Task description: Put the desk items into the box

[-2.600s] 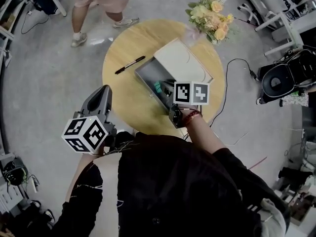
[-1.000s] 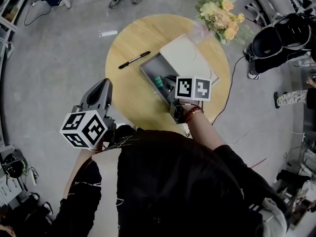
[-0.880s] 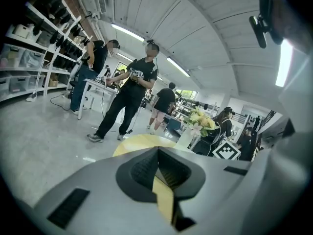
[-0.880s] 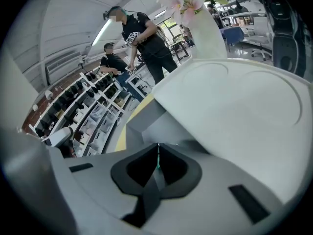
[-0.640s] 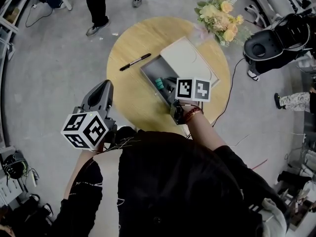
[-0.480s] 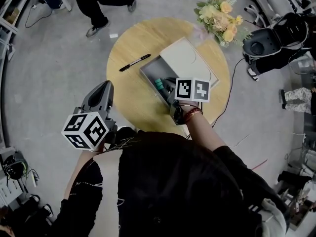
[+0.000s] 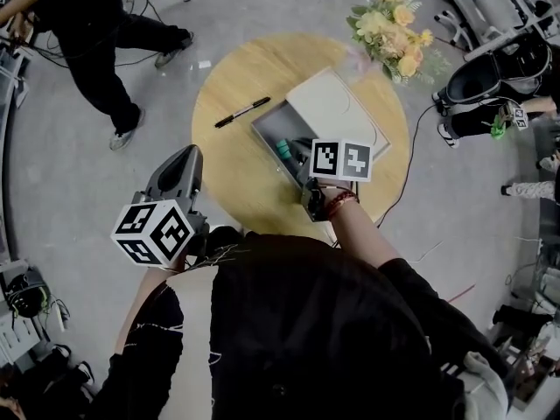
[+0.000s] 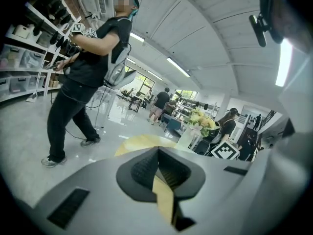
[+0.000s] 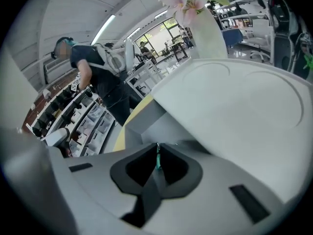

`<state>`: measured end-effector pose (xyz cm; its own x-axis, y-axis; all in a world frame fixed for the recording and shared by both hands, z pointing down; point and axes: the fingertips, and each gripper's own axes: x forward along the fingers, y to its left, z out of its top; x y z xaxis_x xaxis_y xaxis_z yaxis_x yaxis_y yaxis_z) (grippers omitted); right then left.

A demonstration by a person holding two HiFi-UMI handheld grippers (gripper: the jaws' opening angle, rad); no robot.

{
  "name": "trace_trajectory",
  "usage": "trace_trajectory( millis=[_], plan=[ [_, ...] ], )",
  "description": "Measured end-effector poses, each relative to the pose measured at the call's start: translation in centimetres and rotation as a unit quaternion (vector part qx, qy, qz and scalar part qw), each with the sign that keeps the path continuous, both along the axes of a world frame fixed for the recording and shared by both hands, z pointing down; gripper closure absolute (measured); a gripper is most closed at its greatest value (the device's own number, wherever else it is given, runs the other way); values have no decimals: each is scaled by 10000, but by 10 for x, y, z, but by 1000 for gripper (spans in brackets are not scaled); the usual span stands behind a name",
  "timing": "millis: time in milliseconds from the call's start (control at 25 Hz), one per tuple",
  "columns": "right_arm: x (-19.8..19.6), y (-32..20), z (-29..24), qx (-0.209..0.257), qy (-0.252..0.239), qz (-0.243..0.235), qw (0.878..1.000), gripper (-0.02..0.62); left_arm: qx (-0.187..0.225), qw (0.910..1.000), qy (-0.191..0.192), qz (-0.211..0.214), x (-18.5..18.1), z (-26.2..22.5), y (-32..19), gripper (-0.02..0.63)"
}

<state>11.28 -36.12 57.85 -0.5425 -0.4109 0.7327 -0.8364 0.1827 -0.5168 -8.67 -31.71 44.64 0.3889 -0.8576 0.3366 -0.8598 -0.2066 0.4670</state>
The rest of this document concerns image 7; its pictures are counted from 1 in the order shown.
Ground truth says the black marker pen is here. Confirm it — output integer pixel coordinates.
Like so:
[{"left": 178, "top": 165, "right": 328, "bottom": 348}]
[{"left": 213, "top": 95, "right": 273, "bottom": 130}]

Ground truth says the white cable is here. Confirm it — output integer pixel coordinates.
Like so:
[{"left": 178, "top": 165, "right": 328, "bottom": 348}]
[{"left": 408, "top": 240, "right": 445, "bottom": 264}]

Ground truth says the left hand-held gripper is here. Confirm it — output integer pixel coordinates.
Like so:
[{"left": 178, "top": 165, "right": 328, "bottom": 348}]
[{"left": 110, "top": 143, "right": 211, "bottom": 268}]

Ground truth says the person's black clothed torso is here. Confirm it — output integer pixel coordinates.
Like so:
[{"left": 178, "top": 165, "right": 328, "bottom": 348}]
[{"left": 89, "top": 225, "right": 514, "bottom": 420}]

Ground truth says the black power cable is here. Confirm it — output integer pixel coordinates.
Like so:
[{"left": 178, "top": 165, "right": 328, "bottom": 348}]
[{"left": 375, "top": 102, "right": 439, "bottom": 229}]

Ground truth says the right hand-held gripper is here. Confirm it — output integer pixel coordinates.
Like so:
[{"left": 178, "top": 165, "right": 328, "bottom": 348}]
[{"left": 289, "top": 136, "right": 374, "bottom": 224}]

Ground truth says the grey drawer box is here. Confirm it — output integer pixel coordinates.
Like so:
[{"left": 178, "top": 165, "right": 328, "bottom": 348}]
[{"left": 250, "top": 66, "right": 392, "bottom": 193}]

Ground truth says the person's left forearm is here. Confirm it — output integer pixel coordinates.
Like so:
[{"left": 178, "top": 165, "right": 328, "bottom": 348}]
[{"left": 114, "top": 262, "right": 177, "bottom": 359}]

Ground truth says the round grey black chair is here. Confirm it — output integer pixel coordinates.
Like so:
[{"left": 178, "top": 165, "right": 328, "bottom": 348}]
[{"left": 445, "top": 52, "right": 501, "bottom": 105}]

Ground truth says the red floor strip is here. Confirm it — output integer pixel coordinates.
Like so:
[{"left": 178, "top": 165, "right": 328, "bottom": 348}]
[{"left": 445, "top": 283, "right": 478, "bottom": 304}]

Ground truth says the white office chair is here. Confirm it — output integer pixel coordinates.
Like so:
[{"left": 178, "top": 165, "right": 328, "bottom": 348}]
[{"left": 432, "top": 0, "right": 549, "bottom": 53}]

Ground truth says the red bead bracelet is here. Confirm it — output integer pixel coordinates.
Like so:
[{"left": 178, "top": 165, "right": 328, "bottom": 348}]
[{"left": 325, "top": 189, "right": 361, "bottom": 220}]

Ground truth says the person's right forearm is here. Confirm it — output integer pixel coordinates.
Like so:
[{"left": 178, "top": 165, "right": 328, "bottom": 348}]
[{"left": 330, "top": 199, "right": 402, "bottom": 271}]

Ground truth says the person's grey hood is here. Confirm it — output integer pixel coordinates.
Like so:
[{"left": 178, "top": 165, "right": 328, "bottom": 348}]
[{"left": 458, "top": 350, "right": 511, "bottom": 420}]

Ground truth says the yellow flower bouquet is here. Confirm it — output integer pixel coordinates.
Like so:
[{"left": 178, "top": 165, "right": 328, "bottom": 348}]
[{"left": 345, "top": 0, "right": 452, "bottom": 88}]

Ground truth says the round wooden table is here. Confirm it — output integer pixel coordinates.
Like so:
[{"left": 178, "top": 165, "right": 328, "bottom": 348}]
[{"left": 191, "top": 31, "right": 411, "bottom": 240}]

